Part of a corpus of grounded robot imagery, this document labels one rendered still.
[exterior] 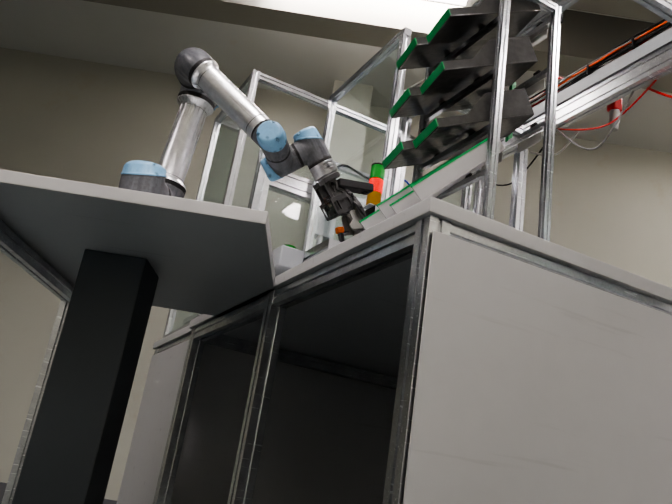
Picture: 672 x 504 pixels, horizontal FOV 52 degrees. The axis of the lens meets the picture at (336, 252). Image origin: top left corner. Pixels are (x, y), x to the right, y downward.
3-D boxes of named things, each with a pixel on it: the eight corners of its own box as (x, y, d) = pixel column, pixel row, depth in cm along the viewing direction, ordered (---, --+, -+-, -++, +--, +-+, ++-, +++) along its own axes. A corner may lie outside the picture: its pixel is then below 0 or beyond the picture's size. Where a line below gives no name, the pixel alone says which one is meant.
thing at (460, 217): (429, 211, 122) (431, 195, 123) (188, 328, 251) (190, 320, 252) (880, 378, 178) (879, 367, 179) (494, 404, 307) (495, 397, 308)
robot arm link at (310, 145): (289, 140, 207) (314, 127, 208) (306, 172, 207) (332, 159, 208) (289, 135, 199) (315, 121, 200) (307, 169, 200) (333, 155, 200)
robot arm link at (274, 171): (253, 149, 197) (288, 132, 198) (262, 167, 208) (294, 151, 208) (265, 171, 194) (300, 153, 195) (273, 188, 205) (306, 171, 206)
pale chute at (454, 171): (422, 201, 157) (411, 185, 157) (399, 220, 169) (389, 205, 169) (506, 148, 168) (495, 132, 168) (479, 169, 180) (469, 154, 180)
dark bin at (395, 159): (403, 150, 177) (395, 123, 178) (384, 169, 189) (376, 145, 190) (495, 137, 187) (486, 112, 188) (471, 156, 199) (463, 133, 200)
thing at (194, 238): (-77, 170, 141) (-72, 157, 142) (65, 292, 226) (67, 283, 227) (265, 224, 140) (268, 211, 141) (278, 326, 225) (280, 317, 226)
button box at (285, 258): (278, 264, 187) (282, 243, 189) (250, 280, 205) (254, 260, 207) (301, 271, 190) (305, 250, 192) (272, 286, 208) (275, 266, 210)
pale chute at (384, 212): (387, 219, 169) (376, 204, 170) (368, 235, 181) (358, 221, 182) (467, 168, 181) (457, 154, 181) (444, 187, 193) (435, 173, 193)
